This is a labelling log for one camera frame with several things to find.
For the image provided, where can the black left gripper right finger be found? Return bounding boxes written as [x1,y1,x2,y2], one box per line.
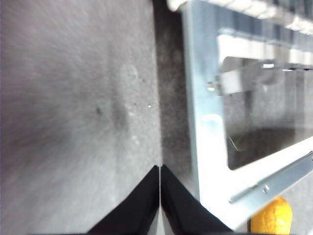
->
[160,164,233,233]

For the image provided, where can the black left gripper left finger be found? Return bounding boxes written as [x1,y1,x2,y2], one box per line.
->
[88,165,160,233]

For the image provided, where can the glass oven door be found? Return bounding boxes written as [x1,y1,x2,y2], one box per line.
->
[182,0,313,232]

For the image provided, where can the cream Toshiba toaster oven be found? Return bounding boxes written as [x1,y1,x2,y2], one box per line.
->
[166,0,313,34]

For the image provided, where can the yellow corn cob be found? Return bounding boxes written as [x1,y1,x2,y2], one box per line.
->
[249,195,293,235]

